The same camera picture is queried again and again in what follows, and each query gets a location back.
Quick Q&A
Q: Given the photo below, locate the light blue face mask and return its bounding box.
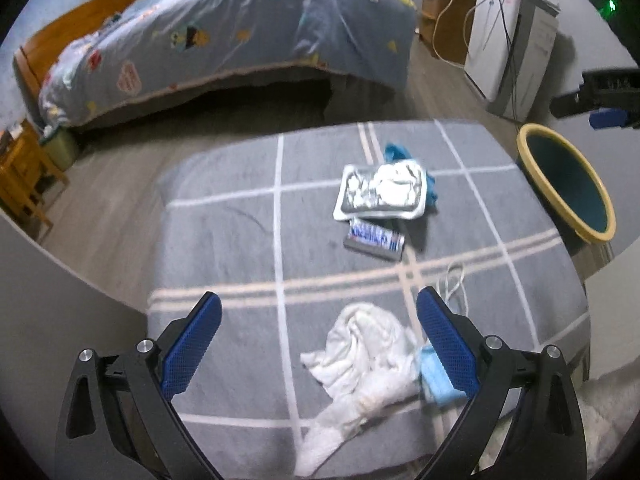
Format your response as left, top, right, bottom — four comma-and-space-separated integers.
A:
419, 344, 466, 406

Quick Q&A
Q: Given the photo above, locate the silver foil pouch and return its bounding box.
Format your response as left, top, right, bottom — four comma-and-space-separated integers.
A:
333, 159, 428, 221

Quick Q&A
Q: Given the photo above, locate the white tissue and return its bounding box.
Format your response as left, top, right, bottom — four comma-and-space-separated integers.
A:
294, 302, 420, 477

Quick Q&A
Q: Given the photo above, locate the small blue candy wrapper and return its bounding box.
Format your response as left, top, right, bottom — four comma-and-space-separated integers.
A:
344, 218, 405, 262

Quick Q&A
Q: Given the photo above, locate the teal yellow-rimmed trash bin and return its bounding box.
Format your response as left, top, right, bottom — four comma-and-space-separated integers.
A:
516, 122, 617, 255

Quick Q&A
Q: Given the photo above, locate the white air purifier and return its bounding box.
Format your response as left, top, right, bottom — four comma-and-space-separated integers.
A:
464, 0, 560, 122

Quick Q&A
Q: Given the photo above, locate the wooden tv cabinet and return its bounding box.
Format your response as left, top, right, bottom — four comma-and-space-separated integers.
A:
419, 0, 476, 65

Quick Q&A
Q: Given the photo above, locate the blue cartoon duvet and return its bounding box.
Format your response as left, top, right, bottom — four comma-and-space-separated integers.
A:
38, 0, 416, 127

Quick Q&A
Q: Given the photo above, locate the wooden nightstand stool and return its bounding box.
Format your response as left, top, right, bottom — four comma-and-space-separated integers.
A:
1, 119, 70, 230

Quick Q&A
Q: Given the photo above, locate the small green waste basket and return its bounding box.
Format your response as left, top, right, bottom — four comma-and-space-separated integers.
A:
39, 126, 79, 171

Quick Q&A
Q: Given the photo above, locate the wooden bed frame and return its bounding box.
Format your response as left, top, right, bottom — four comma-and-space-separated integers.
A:
13, 0, 136, 105

